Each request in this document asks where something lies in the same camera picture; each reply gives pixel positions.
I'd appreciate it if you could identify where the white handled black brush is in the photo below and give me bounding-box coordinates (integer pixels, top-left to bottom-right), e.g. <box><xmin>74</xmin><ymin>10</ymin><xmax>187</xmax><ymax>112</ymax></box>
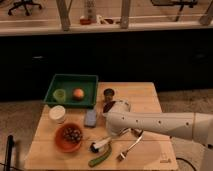
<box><xmin>89</xmin><ymin>128</ymin><xmax>131</xmax><ymax>154</ymax></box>

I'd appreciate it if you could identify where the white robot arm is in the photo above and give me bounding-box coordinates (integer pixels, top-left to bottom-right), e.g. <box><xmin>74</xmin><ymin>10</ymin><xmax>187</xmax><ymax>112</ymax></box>
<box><xmin>103</xmin><ymin>100</ymin><xmax>213</xmax><ymax>171</ymax></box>

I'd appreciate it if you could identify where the small dark metal cup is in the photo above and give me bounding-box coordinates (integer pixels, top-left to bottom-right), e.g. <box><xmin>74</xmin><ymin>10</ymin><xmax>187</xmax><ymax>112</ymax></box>
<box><xmin>104</xmin><ymin>88</ymin><xmax>115</xmax><ymax>102</ymax></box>

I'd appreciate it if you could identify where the small green cup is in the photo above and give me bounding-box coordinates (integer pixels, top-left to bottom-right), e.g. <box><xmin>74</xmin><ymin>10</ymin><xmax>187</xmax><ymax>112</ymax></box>
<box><xmin>53</xmin><ymin>89</ymin><xmax>66</xmax><ymax>103</ymax></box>

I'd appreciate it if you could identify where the white paper cup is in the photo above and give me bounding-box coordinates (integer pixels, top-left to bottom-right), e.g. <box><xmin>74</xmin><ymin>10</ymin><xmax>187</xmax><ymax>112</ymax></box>
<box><xmin>49</xmin><ymin>105</ymin><xmax>66</xmax><ymax>123</ymax></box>

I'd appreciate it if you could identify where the orange peach fruit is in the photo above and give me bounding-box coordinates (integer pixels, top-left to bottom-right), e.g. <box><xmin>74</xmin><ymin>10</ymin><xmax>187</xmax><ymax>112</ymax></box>
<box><xmin>72</xmin><ymin>88</ymin><xmax>84</xmax><ymax>101</ymax></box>

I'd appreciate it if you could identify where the blue grey sponge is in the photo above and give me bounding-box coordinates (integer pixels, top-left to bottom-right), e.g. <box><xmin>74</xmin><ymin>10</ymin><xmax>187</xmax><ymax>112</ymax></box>
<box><xmin>84</xmin><ymin>109</ymin><xmax>97</xmax><ymax>127</ymax></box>

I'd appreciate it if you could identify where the green plastic tray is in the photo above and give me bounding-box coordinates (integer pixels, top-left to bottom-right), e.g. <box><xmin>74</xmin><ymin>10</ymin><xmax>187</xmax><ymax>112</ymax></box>
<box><xmin>44</xmin><ymin>74</ymin><xmax>98</xmax><ymax>108</ymax></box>

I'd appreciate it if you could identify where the brown wooden block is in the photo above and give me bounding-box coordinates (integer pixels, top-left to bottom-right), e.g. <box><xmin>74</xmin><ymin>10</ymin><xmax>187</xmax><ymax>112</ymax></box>
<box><xmin>131</xmin><ymin>129</ymin><xmax>143</xmax><ymax>137</ymax></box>

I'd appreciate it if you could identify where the orange bowl with grapes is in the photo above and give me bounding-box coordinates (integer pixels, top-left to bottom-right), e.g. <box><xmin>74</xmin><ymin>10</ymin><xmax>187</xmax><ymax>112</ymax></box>
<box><xmin>54</xmin><ymin>123</ymin><xmax>83</xmax><ymax>153</ymax></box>

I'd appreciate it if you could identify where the red object on shelf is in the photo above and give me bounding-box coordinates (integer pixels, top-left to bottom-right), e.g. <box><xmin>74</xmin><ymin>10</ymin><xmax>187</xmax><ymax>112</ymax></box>
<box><xmin>79</xmin><ymin>18</ymin><xmax>92</xmax><ymax>25</ymax></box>

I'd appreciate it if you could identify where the silver metal fork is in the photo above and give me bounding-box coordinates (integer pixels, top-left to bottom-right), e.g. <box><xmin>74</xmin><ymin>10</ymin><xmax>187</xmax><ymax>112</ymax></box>
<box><xmin>116</xmin><ymin>133</ymin><xmax>143</xmax><ymax>162</ymax></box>

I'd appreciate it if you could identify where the green pea pod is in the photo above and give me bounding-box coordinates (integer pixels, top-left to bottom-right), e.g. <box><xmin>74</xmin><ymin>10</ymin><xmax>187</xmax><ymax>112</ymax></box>
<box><xmin>88</xmin><ymin>145</ymin><xmax>112</xmax><ymax>167</ymax></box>

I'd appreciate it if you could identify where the black pole at left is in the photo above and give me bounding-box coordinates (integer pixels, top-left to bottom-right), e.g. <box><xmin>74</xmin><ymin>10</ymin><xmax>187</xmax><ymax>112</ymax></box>
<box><xmin>3</xmin><ymin>135</ymin><xmax>14</xmax><ymax>171</ymax></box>

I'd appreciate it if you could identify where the black office chair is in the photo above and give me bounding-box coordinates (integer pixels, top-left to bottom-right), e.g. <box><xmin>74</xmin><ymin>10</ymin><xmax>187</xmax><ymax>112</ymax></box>
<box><xmin>8</xmin><ymin>0</ymin><xmax>43</xmax><ymax>16</ymax></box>

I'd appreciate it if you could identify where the black cable on floor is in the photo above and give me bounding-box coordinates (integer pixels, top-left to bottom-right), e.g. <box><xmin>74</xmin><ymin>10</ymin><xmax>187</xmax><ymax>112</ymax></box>
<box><xmin>175</xmin><ymin>157</ymin><xmax>198</xmax><ymax>171</ymax></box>

